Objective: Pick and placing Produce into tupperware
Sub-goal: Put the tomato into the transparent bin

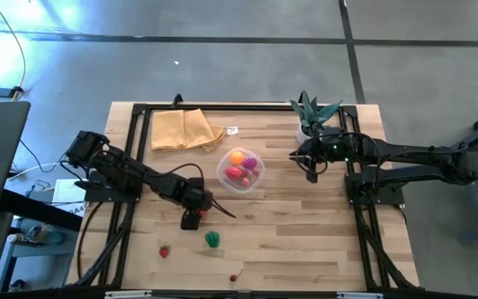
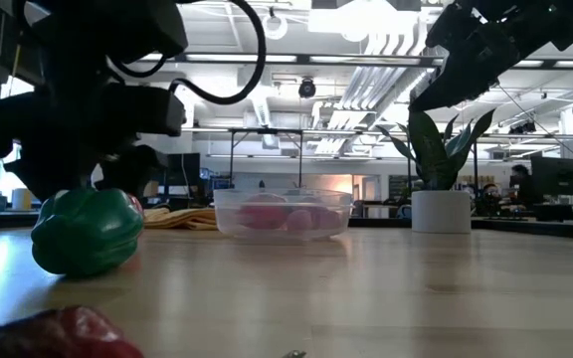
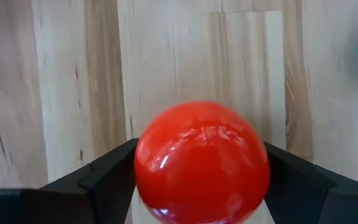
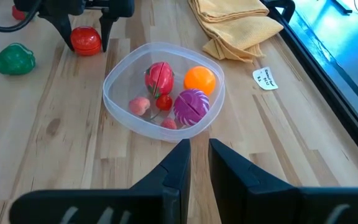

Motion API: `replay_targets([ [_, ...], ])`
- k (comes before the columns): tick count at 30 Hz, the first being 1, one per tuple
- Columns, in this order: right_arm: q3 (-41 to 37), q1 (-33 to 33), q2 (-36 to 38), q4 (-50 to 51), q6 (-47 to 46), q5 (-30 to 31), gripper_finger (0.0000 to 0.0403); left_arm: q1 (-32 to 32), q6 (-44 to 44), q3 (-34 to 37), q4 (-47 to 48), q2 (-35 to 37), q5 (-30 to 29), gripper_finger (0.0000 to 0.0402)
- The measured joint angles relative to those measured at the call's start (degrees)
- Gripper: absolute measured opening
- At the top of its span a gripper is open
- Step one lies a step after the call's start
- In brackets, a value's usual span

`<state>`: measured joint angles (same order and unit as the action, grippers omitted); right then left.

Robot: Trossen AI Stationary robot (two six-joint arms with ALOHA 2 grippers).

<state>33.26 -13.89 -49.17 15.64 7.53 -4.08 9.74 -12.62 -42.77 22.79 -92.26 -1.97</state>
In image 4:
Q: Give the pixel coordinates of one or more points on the small pink toy berry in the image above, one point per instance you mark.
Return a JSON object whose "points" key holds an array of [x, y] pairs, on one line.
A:
{"points": [[169, 124]]}

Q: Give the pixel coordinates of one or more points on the purple toy cabbage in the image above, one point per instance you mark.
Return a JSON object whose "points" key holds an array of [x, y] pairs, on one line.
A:
{"points": [[191, 107]]}

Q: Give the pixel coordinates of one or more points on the white handwritten paper note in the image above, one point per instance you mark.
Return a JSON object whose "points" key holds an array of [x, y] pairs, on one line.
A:
{"points": [[265, 78]]}

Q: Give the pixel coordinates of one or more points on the red split toy apple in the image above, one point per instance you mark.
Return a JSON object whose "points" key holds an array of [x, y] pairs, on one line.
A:
{"points": [[159, 78]]}

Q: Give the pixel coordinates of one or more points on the red toy tomato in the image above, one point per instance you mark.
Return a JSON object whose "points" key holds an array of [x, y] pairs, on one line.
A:
{"points": [[85, 41]]}

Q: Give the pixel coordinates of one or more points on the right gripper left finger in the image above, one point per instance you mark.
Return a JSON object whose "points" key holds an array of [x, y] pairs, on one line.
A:
{"points": [[154, 199]]}

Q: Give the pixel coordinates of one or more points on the yellow folded cloth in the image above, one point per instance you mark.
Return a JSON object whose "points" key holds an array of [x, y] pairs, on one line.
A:
{"points": [[235, 28]]}

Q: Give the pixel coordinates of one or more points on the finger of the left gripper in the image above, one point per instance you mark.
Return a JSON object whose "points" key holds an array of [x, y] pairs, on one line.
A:
{"points": [[62, 28], [107, 28]]}

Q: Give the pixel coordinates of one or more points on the bright red toy cherry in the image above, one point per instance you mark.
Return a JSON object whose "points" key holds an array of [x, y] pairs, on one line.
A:
{"points": [[164, 102]]}

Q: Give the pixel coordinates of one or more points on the black aluminium table frame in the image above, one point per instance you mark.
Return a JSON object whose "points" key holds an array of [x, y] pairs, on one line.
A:
{"points": [[322, 81]]}

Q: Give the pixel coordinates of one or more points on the red toy strawberry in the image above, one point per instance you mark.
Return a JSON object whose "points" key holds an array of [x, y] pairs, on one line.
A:
{"points": [[18, 14]]}

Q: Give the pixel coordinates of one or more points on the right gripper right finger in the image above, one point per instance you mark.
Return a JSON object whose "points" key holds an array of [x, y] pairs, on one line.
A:
{"points": [[259, 202]]}

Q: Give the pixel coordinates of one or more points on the pink toy peach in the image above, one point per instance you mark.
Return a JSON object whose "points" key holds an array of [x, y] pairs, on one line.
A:
{"points": [[139, 105]]}

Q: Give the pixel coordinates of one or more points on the clear plastic tupperware container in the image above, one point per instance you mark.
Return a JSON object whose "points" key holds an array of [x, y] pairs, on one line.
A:
{"points": [[123, 84]]}

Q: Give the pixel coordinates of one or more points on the orange toy fruit ball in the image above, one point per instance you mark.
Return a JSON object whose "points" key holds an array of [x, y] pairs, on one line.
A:
{"points": [[199, 80]]}

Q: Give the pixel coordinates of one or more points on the green toy bell pepper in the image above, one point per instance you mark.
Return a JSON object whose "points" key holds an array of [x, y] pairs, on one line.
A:
{"points": [[14, 59]]}

